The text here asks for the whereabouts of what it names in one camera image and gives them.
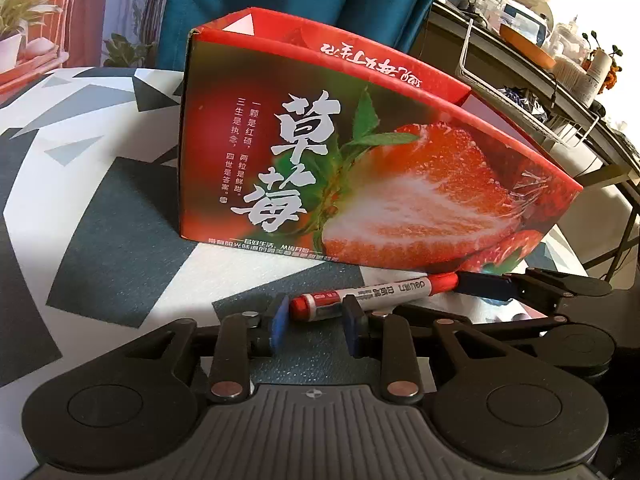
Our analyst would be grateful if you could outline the geometric patterned tablecloth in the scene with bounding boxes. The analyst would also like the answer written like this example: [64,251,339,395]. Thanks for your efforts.
[0,65,590,480]

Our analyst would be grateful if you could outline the clear plastic jar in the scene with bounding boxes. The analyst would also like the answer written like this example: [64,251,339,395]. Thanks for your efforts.
[550,17,586,61]

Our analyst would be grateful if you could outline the foil packets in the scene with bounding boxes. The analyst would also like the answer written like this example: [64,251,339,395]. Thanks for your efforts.
[500,85,551,122]

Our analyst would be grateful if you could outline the blue and white box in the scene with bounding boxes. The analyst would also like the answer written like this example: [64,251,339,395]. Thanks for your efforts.
[502,0,548,41]

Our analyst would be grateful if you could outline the red whiteboard marker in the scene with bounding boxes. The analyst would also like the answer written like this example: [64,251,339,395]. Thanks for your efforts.
[290,274,460,325]

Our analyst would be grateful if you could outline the grey side table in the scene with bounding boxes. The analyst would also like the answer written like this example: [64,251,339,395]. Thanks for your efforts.
[407,0,640,281]

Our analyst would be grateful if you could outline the orange bowl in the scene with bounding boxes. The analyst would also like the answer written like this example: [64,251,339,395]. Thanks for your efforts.
[500,24,557,71]

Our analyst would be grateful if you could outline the wall poster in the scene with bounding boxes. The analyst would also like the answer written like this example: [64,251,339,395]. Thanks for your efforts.
[0,0,177,107]

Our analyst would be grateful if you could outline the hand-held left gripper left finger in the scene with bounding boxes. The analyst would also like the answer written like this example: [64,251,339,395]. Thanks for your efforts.
[122,292,291,403]

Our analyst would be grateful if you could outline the white vase with orange flowers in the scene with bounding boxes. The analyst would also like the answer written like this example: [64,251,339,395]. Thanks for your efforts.
[582,30,625,95]

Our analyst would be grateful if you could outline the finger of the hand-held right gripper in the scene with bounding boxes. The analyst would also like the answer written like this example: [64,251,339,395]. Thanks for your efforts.
[371,310,568,342]
[456,268,613,312]

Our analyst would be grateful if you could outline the red strawberry-print cardboard box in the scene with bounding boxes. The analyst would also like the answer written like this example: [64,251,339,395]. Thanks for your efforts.
[175,6,585,277]

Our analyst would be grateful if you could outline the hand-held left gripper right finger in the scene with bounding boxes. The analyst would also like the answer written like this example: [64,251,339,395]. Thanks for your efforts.
[342,295,511,403]

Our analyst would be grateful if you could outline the clear cotton swab container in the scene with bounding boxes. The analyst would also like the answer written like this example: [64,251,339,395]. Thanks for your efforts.
[554,55,588,87]

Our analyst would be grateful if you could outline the white wire basket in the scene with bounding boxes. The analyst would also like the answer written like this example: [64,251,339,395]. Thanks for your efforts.
[457,20,601,150]

